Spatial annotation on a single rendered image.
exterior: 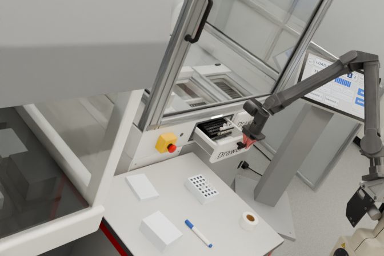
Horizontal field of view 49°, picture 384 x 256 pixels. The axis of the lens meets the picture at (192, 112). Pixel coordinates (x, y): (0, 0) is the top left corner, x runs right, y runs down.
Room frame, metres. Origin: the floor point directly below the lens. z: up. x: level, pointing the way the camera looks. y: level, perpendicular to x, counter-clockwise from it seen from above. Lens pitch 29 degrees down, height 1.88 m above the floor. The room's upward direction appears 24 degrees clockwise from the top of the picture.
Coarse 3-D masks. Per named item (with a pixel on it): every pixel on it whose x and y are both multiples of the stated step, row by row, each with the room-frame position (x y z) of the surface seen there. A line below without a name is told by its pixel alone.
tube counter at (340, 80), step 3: (336, 78) 2.52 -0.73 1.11; (339, 78) 2.53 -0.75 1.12; (342, 78) 2.54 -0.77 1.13; (333, 81) 2.51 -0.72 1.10; (336, 81) 2.51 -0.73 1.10; (339, 81) 2.52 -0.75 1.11; (342, 81) 2.53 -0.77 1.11; (345, 81) 2.54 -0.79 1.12; (348, 81) 2.54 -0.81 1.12; (342, 84) 2.52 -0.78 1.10; (345, 84) 2.52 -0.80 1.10; (348, 84) 2.53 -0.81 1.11; (351, 84) 2.54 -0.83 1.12; (354, 84) 2.55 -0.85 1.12; (351, 87) 2.53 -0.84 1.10; (354, 87) 2.53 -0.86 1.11
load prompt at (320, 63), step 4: (316, 60) 2.54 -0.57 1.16; (320, 60) 2.55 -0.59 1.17; (316, 64) 2.53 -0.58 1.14; (320, 64) 2.54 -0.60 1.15; (324, 64) 2.55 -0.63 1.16; (328, 64) 2.56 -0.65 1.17; (324, 68) 2.53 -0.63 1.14; (344, 76) 2.55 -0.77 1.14; (348, 76) 2.56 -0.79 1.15; (352, 76) 2.57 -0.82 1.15; (356, 76) 2.58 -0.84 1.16; (352, 80) 2.56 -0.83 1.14; (356, 80) 2.56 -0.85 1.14
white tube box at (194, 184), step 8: (200, 176) 1.48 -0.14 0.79; (192, 184) 1.40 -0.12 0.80; (200, 184) 1.42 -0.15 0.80; (208, 184) 1.44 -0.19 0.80; (192, 192) 1.39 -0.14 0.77; (200, 192) 1.37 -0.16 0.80; (208, 192) 1.39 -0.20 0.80; (216, 192) 1.42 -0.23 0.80; (200, 200) 1.36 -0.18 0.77; (208, 200) 1.37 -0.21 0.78
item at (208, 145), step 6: (228, 120) 1.87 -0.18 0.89; (234, 126) 1.84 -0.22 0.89; (198, 132) 1.66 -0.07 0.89; (234, 132) 1.83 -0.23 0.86; (240, 132) 1.82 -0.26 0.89; (192, 138) 1.67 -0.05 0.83; (198, 138) 1.65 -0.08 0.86; (204, 138) 1.63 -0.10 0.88; (198, 144) 1.64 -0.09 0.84; (204, 144) 1.62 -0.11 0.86; (210, 144) 1.61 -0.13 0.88; (216, 144) 1.70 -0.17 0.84; (210, 150) 1.60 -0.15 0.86
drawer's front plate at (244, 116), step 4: (244, 112) 1.96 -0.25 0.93; (236, 116) 1.91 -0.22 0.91; (240, 116) 1.91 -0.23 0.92; (244, 116) 1.95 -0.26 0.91; (248, 116) 1.98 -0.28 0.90; (236, 120) 1.91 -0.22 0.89; (240, 120) 1.93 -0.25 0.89; (244, 120) 1.96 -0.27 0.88; (248, 120) 2.00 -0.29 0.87; (236, 124) 1.91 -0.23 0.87; (240, 124) 1.95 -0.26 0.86; (240, 128) 1.97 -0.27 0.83
